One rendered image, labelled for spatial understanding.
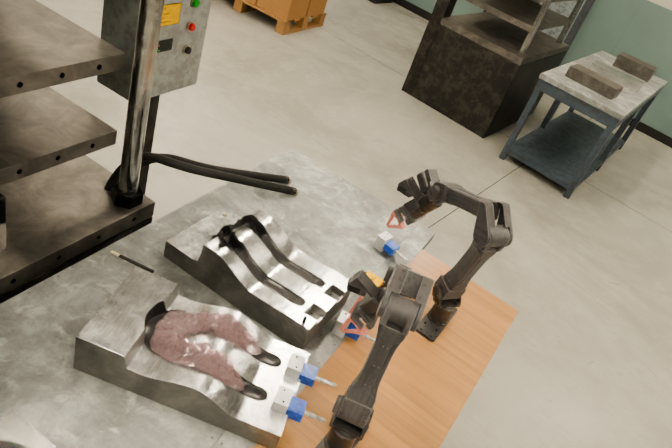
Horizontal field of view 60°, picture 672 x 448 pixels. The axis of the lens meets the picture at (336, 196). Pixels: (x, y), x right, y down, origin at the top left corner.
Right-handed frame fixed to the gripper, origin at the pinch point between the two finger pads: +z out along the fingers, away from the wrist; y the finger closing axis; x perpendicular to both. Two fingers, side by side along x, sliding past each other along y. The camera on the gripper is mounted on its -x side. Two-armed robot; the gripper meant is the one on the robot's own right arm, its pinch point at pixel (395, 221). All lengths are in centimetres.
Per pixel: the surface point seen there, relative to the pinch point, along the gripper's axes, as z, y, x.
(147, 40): -7, 65, -73
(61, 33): 8, 78, -87
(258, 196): 33, 22, -31
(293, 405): -9, 77, 28
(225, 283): 12, 64, -6
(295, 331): 0, 59, 14
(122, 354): 2, 102, -1
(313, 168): 35, -13, -36
